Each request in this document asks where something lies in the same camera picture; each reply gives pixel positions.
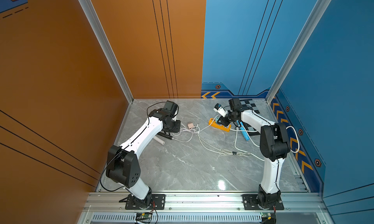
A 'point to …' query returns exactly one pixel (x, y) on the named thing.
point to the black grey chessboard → (250, 102)
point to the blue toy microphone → (243, 130)
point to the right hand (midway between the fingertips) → (220, 119)
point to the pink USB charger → (190, 125)
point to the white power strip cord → (288, 127)
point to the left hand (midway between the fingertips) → (176, 126)
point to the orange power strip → (225, 128)
